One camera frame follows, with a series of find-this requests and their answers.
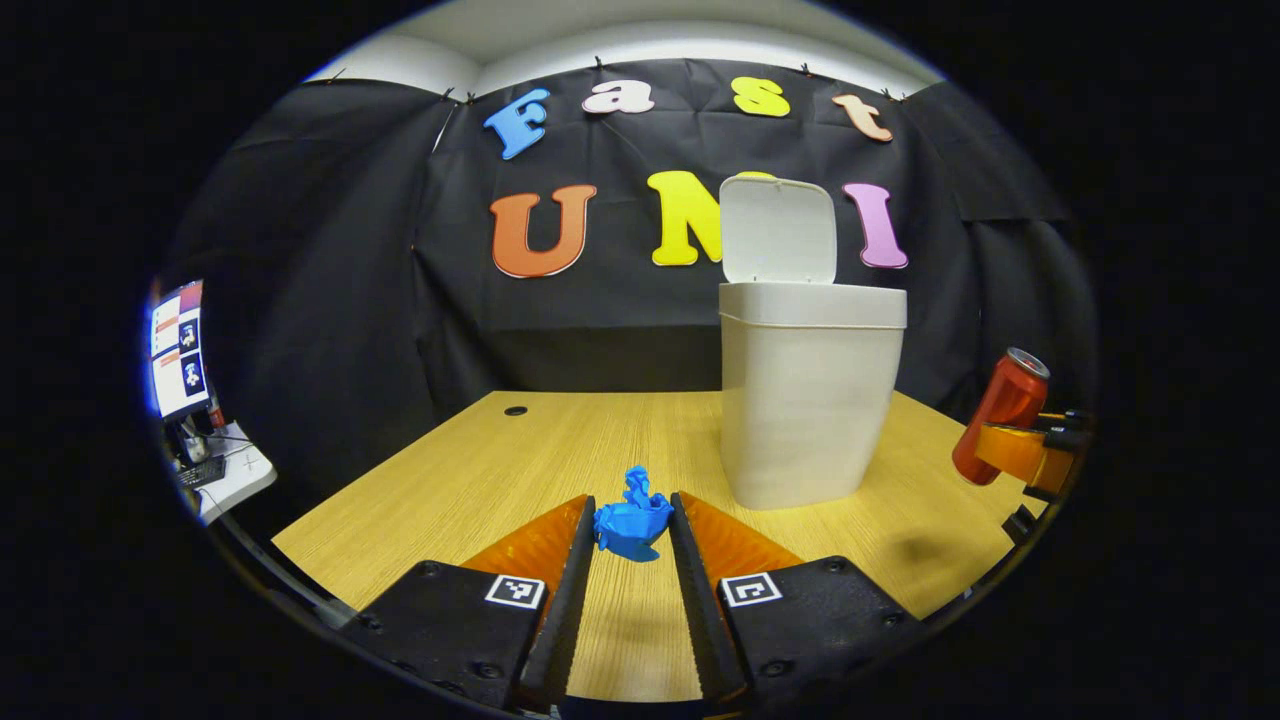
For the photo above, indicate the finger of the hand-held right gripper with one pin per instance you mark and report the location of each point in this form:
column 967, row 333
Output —
column 1065, row 418
column 1015, row 450

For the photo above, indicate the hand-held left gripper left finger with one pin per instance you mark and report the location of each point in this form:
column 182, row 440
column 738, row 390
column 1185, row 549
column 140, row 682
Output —
column 560, row 620

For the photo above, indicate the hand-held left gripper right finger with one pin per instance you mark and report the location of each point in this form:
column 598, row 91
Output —
column 700, row 610

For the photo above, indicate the red pop can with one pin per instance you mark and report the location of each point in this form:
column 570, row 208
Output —
column 1005, row 400

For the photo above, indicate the blue paper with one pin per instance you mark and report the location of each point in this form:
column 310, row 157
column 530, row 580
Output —
column 630, row 530

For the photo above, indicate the white desktop garbage bin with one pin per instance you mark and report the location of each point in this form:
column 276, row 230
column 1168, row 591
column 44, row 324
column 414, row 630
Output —
column 800, row 420

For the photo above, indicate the wooden desktop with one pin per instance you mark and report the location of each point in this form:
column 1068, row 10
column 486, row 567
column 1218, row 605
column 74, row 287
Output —
column 600, row 440

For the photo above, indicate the white side table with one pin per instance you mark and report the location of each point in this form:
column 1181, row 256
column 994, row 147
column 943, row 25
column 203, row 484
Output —
column 240, row 480

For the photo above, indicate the black backdrop cloth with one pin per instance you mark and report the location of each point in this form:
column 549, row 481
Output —
column 350, row 300

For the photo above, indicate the black keyboard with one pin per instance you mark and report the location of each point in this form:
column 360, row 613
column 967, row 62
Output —
column 203, row 472

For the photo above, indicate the small red bottle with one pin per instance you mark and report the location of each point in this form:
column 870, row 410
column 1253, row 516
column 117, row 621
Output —
column 216, row 415

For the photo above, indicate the computer monitor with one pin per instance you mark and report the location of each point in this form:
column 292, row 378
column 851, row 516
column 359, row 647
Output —
column 180, row 350

